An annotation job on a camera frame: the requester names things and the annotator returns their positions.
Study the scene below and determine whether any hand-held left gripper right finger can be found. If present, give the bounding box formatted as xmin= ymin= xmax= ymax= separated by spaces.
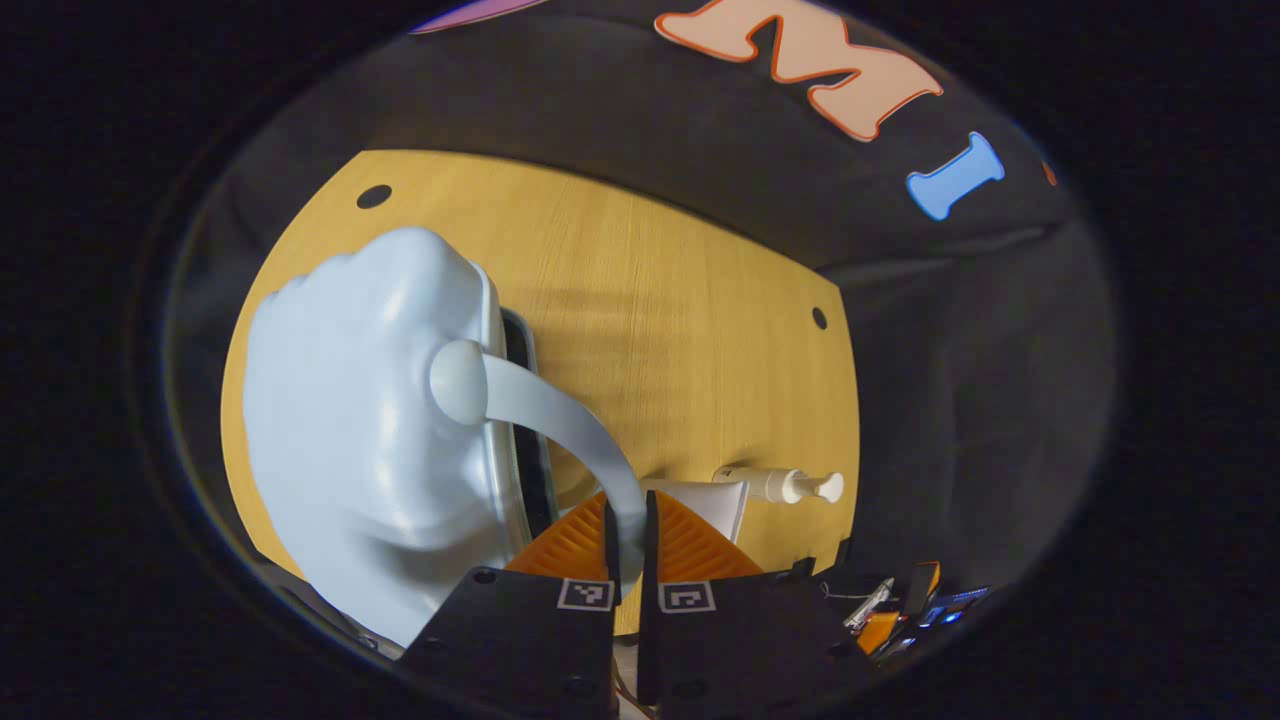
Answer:
xmin=637 ymin=490 xmax=873 ymax=720

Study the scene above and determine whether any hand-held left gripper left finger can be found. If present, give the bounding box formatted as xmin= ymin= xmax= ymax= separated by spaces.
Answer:
xmin=400 ymin=490 xmax=618 ymax=720

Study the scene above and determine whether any white squeeze tube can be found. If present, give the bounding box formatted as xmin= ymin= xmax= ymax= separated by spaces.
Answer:
xmin=640 ymin=478 xmax=750 ymax=542

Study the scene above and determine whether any white pump bottle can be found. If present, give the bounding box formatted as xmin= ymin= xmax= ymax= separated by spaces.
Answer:
xmin=712 ymin=464 xmax=846 ymax=505

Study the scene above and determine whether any black backdrop cloth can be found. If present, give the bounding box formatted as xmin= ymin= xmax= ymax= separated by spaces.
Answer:
xmin=165 ymin=0 xmax=1116 ymax=641

